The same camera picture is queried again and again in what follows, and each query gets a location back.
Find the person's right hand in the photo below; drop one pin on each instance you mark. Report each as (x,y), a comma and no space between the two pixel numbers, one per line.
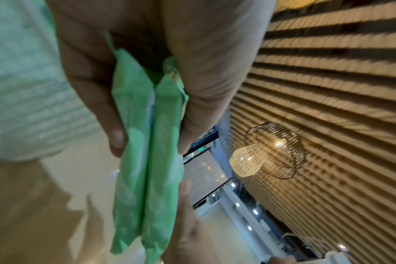
(190,239)

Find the person's left hand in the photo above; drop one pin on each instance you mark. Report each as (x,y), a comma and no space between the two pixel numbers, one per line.
(145,23)

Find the green plastic packet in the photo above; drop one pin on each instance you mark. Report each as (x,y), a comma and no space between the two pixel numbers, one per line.
(132,123)
(163,144)

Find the glass storefront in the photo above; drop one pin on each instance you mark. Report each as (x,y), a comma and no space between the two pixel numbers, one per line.
(211,175)

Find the green striped shirt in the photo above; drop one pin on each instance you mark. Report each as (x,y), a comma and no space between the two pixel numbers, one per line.
(25,77)

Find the beige trousers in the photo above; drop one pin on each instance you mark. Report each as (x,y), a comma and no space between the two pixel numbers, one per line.
(25,214)

